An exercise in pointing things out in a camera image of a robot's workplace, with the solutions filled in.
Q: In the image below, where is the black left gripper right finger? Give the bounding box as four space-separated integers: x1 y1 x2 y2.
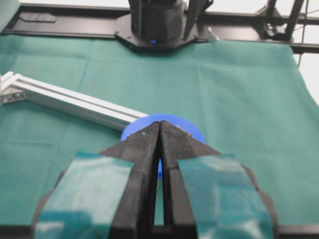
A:
159 121 278 239

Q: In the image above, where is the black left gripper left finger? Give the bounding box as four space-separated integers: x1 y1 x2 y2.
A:
33 122 160 239

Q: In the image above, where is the blue plastic gear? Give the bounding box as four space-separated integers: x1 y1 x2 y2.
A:
120 113 206 185

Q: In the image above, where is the green table cloth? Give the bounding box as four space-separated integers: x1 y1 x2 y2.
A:
0 35 319 225

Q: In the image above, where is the square aluminium extrusion frame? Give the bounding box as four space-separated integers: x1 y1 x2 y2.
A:
0 72 147 130

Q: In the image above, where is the black rail frame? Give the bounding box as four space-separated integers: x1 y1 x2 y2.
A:
0 0 319 54

